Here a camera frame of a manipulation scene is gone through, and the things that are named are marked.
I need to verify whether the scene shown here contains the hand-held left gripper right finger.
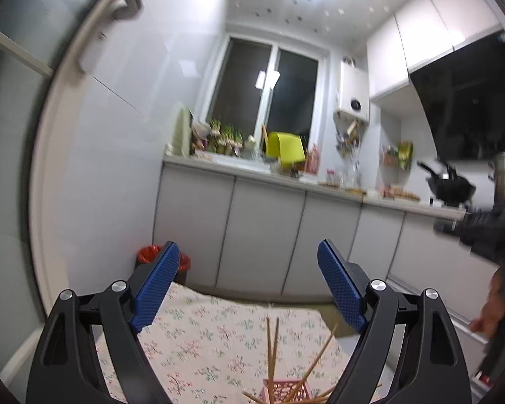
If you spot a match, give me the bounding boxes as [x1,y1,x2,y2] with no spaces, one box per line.
[317,239,472,404]

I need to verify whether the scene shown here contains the pale green plate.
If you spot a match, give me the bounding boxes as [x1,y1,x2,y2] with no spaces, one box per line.
[172,107,193,156]

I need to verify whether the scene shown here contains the yellow plastic container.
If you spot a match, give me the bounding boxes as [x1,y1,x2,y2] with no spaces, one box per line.
[265,132,307,170]

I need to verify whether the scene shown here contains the silver door handle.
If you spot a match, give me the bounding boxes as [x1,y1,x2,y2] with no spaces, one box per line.
[78,34,108,74]

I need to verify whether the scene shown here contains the white upper kitchen cabinet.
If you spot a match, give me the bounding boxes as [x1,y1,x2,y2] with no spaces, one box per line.
[366,0,505,102]

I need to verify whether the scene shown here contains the black range hood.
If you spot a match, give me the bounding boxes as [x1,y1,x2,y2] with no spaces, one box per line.
[408,27,505,161]

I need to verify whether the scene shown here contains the floral tablecloth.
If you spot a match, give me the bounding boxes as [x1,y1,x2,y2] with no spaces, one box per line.
[93,282,388,404]

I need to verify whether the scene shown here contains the frosted glass door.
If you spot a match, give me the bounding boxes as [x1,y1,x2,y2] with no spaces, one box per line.
[0,0,144,388]

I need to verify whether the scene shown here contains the red trash bin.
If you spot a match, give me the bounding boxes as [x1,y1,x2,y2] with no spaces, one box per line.
[137,245,191,284]

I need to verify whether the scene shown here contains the kitchen window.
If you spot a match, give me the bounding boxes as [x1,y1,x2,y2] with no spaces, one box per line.
[198,36,321,144]

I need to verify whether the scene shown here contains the white water heater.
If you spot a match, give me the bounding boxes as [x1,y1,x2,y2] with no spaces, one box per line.
[336,60,370,125]

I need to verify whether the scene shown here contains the pink perforated utensil holder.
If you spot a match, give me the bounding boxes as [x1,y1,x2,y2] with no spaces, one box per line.
[263,379,312,404]

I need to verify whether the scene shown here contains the clear glass jar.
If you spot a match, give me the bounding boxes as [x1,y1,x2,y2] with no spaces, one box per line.
[343,162,363,188]

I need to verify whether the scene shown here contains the wall rack with packets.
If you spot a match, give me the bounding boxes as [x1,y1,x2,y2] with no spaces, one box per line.
[381,141,414,171]

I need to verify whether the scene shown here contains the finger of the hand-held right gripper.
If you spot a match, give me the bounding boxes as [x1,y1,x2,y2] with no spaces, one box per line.
[433,214,468,236]

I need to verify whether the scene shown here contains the steel steamer pot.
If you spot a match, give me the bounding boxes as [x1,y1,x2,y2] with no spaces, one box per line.
[490,150,505,211]

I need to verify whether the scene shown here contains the black wok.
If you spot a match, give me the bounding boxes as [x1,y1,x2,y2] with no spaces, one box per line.
[416,161,477,205]

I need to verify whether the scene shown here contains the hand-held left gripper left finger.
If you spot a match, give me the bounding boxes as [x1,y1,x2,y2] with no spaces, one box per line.
[25,241,181,404]

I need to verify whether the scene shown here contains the pink bottle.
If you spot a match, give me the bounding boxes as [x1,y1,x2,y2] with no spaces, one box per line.
[305,143,321,174]

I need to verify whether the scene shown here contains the white lower kitchen cabinets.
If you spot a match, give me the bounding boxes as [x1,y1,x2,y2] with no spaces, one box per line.
[151,154,505,337]

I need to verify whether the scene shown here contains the potted green plants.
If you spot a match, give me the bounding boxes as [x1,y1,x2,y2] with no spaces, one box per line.
[208,119,245,154]

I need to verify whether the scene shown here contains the person's right hand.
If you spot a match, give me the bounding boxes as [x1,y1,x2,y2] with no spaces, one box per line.
[469,267,505,339]

